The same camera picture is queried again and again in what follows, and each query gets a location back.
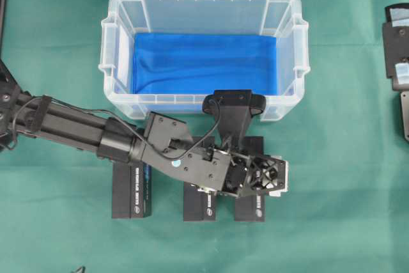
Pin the clear plastic storage case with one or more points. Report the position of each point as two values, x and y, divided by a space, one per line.
281 19

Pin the black RealSense box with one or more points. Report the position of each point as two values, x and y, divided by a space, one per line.
198 206
131 190
251 208

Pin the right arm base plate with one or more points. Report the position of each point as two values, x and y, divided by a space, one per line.
404 101

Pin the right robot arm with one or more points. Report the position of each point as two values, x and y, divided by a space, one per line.
395 45

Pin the green table cloth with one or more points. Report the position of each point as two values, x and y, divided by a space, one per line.
346 209

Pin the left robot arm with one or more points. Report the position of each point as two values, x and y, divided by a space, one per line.
164 143

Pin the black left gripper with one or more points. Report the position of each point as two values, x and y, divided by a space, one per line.
249 173

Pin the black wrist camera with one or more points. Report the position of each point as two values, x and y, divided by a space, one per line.
233 110

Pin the blue cloth in case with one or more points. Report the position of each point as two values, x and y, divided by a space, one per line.
200 64

